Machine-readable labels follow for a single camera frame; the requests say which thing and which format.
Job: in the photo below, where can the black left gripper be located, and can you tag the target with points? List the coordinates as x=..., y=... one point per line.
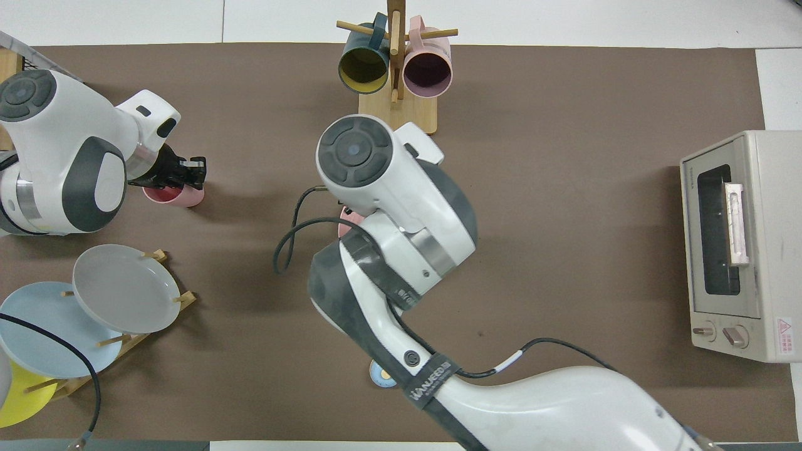
x=166, y=172

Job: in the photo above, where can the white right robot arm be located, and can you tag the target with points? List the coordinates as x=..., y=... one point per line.
x=401, y=188

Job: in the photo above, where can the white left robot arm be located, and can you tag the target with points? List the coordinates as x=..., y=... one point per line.
x=62, y=163

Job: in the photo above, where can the wooden plate rack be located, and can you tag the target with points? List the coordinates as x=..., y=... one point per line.
x=186, y=299

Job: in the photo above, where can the grey plate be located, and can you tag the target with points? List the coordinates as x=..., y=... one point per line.
x=125, y=288

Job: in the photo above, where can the pink plate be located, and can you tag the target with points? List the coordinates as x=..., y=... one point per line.
x=346, y=227

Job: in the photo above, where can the dark teal mug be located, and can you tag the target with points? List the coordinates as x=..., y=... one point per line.
x=363, y=66

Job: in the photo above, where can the light blue plate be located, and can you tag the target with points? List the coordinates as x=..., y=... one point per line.
x=37, y=307

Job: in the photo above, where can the wooden mug tree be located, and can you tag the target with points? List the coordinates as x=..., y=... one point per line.
x=407, y=116

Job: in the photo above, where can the pink mug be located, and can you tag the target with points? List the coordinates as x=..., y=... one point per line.
x=427, y=72

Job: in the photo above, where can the blue call bell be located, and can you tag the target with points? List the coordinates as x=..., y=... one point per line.
x=380, y=376

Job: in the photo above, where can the yellow plate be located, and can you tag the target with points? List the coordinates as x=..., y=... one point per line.
x=22, y=401

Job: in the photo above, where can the brown table mat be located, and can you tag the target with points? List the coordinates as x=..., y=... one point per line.
x=564, y=156

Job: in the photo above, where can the white toaster oven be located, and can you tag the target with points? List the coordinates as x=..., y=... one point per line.
x=777, y=219

